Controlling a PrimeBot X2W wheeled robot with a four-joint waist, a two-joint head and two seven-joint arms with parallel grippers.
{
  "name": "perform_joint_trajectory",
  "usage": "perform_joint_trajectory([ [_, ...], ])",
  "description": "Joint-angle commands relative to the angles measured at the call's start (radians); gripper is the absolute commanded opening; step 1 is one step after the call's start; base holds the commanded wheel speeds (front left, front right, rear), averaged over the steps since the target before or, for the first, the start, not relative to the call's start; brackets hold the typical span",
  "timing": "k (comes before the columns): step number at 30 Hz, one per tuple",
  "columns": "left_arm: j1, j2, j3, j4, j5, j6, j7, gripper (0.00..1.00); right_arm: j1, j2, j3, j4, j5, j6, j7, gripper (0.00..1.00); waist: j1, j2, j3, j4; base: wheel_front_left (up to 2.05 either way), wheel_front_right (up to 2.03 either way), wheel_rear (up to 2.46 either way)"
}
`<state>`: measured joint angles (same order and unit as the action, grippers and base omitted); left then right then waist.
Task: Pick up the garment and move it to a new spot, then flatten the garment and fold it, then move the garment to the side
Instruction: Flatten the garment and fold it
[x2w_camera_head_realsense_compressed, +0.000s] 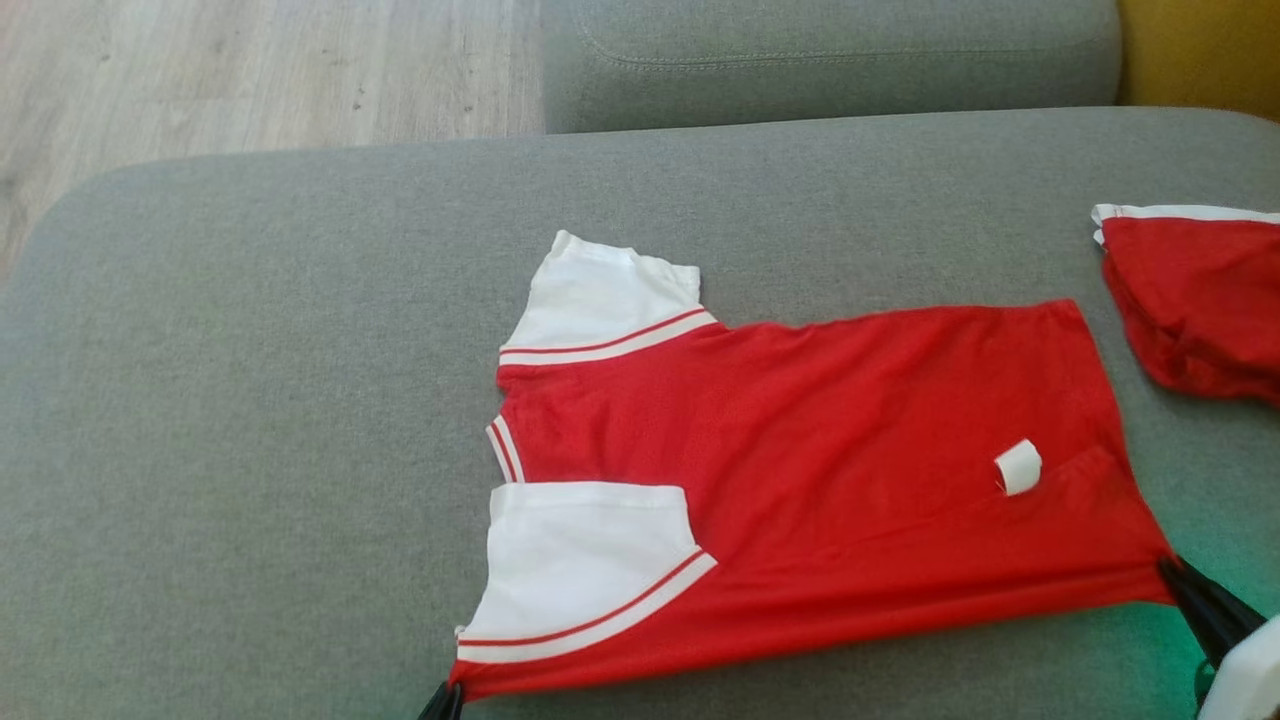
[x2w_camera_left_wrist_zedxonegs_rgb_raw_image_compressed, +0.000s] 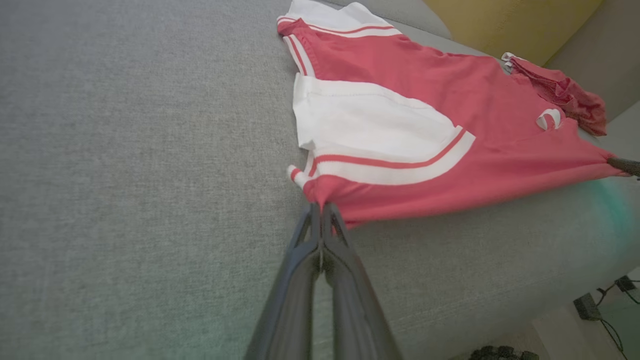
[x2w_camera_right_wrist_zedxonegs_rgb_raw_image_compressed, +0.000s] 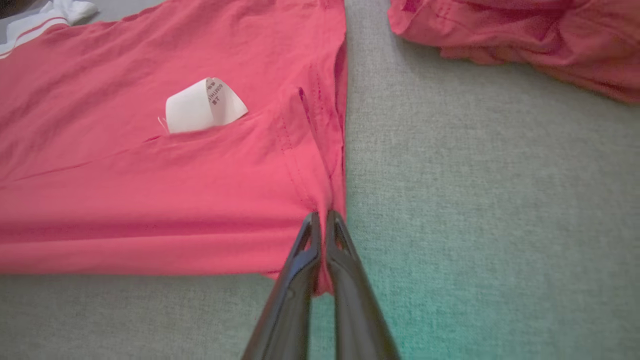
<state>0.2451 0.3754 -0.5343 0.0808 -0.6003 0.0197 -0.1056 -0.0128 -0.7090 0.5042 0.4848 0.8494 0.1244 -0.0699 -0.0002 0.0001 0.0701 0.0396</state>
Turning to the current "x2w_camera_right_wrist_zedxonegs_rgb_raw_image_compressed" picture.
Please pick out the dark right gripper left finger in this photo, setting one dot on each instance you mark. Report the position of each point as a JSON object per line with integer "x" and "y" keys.
{"x": 290, "y": 310}

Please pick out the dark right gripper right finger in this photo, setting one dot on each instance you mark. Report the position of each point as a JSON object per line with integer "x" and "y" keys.
{"x": 357, "y": 315}

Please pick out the red and white jersey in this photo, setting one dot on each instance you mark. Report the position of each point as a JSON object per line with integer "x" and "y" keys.
{"x": 150, "y": 190}

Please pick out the red shorts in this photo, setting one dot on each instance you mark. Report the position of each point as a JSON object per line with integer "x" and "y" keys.
{"x": 540, "y": 35}

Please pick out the large grey sofa seat cushion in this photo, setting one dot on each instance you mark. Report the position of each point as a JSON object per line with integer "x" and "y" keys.
{"x": 475, "y": 200}

